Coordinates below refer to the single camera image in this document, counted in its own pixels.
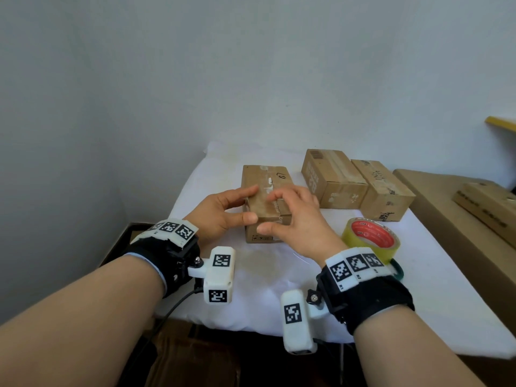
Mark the person's left hand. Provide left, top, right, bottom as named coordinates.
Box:
left=183, top=185, right=259, bottom=249

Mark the person's right hand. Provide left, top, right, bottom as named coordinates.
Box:
left=257, top=185, right=348, bottom=267

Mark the small taped cardboard box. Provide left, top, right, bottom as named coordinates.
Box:
left=241, top=164, right=295, bottom=244

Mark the person's left forearm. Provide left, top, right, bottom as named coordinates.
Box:
left=0, top=255, right=167, bottom=387

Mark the person's right forearm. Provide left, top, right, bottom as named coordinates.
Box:
left=353, top=305, right=486, bottom=387

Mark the cardboard box with wide tape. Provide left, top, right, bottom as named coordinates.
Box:
left=301, top=148, right=368, bottom=209

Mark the yellow tape roll red core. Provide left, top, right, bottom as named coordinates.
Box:
left=341, top=217, right=401, bottom=265

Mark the cardboard box with handwriting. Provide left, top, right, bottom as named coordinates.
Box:
left=351, top=159, right=416, bottom=222

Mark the brown cardboard under table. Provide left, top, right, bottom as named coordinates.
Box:
left=143, top=318, right=242, bottom=387

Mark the large brown cardboard box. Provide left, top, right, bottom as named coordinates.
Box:
left=393, top=169, right=516, bottom=337

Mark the white table cloth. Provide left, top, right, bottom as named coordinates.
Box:
left=155, top=141, right=516, bottom=360

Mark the flat printed cardboard box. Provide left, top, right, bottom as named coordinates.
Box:
left=452, top=182, right=516, bottom=250

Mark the yellow board edge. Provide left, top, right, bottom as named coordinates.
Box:
left=485, top=115, right=516, bottom=134

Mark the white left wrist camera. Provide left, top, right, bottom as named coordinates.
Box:
left=188, top=246, right=236, bottom=305

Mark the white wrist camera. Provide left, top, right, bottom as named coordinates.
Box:
left=188, top=246, right=236, bottom=305
left=281, top=289, right=330, bottom=355

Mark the black left wrist strap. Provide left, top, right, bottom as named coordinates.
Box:
left=124, top=218, right=201, bottom=299

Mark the black wrist strap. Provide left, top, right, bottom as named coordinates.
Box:
left=316, top=247, right=415, bottom=336
left=124, top=218, right=201, bottom=299

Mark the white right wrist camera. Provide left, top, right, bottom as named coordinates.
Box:
left=281, top=289, right=330, bottom=355

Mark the black camera cable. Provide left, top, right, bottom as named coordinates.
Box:
left=151, top=287, right=204, bottom=339

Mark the black right wrist strap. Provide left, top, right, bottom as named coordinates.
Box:
left=316, top=247, right=415, bottom=336

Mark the green scissors handle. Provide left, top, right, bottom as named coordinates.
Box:
left=388, top=259, right=405, bottom=283

